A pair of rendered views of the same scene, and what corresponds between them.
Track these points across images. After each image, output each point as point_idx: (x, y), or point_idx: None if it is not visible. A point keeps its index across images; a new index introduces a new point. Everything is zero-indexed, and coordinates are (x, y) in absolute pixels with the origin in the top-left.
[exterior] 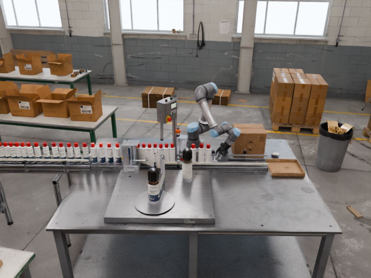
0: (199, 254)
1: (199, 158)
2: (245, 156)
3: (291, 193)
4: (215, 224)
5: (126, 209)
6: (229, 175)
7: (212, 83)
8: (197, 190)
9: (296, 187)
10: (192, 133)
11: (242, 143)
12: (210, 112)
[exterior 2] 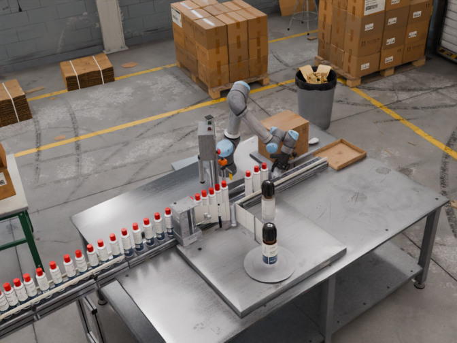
0: (300, 298)
1: (256, 185)
2: (290, 158)
3: (374, 181)
4: (347, 252)
5: (251, 288)
6: (297, 190)
7: (241, 82)
8: (294, 224)
9: (372, 172)
10: (229, 156)
11: None
12: (260, 122)
